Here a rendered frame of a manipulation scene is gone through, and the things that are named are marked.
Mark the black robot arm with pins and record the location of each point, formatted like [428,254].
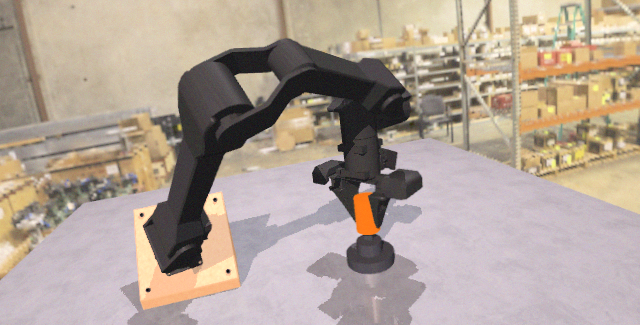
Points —
[218,117]

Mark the orange knob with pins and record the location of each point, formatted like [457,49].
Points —
[364,220]

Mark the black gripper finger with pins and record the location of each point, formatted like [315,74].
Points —
[378,203]
[346,196]

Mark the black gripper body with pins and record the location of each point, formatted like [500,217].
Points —
[362,164]

